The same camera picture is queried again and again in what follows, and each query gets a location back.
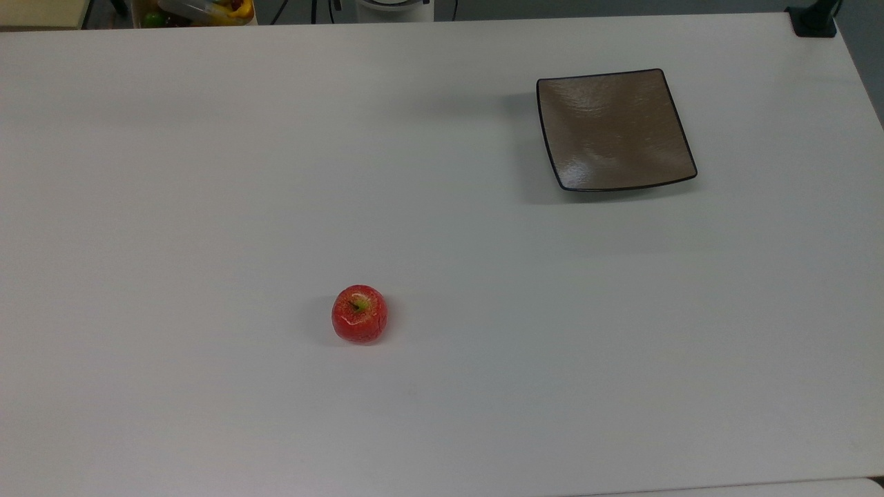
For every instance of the black table clamp mount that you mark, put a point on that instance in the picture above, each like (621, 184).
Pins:
(813, 21)

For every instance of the beige box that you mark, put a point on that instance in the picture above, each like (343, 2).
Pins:
(41, 12)

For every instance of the red apple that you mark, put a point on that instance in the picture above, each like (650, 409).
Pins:
(359, 319)

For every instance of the clear plastic toy fruit box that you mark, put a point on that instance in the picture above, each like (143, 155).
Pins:
(193, 12)

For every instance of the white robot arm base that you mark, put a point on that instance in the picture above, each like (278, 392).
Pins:
(394, 11)

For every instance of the yellow toy fruit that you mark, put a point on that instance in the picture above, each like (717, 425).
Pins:
(239, 12)

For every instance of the green toy fruit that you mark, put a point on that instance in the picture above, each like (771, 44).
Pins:
(152, 19)

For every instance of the square brown ceramic plate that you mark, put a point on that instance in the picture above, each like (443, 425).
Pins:
(613, 131)

